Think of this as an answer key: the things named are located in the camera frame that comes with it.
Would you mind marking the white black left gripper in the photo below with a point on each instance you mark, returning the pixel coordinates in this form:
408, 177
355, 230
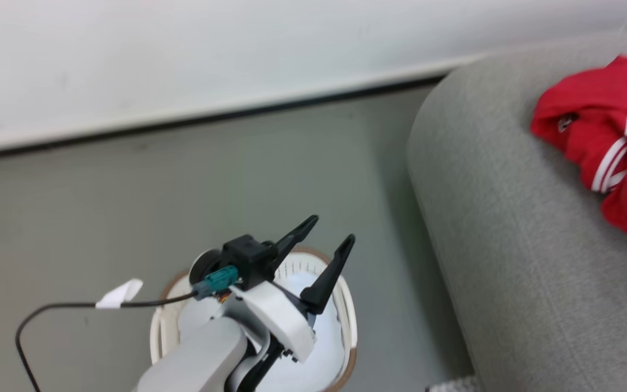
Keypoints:
281, 318

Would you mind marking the red garment with white stripes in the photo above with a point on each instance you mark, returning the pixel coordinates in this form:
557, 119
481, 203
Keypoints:
602, 125

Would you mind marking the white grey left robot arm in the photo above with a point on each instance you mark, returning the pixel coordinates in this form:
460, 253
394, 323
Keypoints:
199, 359

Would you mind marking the white perforated laundry basket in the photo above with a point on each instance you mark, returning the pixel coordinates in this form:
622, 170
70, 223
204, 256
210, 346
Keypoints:
346, 310

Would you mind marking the white and black baseboard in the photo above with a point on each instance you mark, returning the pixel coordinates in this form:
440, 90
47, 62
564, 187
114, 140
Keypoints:
210, 114

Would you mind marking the light grey textured rug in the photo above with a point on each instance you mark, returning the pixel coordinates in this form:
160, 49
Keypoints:
452, 384

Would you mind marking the grey fabric sofa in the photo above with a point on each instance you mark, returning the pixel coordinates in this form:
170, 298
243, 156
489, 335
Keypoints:
509, 245

